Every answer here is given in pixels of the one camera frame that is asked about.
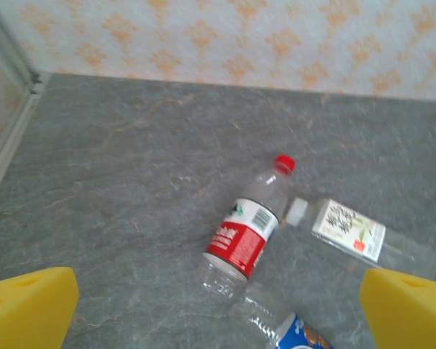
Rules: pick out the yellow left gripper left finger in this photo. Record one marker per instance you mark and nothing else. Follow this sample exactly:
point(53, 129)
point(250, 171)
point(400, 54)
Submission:
point(25, 309)

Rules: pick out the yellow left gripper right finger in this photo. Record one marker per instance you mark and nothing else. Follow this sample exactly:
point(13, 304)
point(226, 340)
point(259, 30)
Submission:
point(410, 316)

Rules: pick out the blue label plastic bottle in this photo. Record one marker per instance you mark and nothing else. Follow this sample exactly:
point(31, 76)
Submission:
point(294, 334)

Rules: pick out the red label plastic bottle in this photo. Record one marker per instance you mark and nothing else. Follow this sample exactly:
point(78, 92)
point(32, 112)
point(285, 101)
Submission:
point(240, 240)

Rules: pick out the white label plastic bottle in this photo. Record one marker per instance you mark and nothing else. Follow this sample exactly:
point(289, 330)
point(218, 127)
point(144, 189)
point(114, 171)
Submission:
point(349, 227)

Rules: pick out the aluminium table side rail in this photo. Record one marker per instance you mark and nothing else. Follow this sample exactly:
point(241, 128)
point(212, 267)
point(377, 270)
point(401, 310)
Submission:
point(11, 141)

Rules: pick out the aluminium frame post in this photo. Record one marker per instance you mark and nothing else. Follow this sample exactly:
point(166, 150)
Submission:
point(11, 51)

